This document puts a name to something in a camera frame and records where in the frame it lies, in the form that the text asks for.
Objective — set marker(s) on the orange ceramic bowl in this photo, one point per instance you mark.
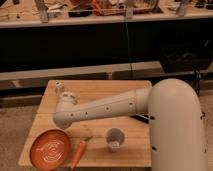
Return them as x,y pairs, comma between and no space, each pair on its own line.
49,150

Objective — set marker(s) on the orange carrot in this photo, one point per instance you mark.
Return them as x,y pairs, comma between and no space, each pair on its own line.
79,153

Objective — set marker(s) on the small clear bottle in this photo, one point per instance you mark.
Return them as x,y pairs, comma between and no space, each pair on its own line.
59,88

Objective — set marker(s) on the black striped box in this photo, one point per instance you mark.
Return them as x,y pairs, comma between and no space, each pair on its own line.
142,118

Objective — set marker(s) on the metal shelf rack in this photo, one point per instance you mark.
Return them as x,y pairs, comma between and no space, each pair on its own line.
39,13

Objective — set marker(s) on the white paper cup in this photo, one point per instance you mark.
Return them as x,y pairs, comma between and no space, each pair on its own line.
115,138

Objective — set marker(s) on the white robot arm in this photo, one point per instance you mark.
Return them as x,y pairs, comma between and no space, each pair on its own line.
177,132

